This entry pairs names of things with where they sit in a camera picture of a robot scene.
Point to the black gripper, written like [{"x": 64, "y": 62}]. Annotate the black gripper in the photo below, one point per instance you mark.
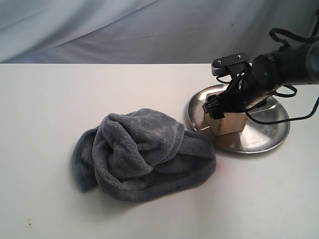
[{"x": 242, "y": 94}]

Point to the light wooden block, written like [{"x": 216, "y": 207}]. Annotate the light wooden block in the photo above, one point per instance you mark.
[{"x": 233, "y": 122}]

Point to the grey fleece towel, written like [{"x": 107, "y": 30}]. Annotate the grey fleece towel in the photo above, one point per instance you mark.
[{"x": 140, "y": 156}]

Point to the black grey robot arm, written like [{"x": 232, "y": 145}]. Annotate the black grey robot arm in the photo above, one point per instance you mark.
[{"x": 289, "y": 66}]

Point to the round stainless steel plate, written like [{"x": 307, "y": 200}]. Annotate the round stainless steel plate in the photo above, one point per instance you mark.
[{"x": 254, "y": 138}]

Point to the black stand pole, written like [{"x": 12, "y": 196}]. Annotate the black stand pole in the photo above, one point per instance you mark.
[{"x": 315, "y": 25}]

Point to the grey fabric backdrop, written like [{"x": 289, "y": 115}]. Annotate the grey fabric backdrop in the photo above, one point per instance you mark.
[{"x": 145, "y": 31}]

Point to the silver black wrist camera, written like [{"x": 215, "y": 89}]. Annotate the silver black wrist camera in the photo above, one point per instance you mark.
[{"x": 226, "y": 65}]

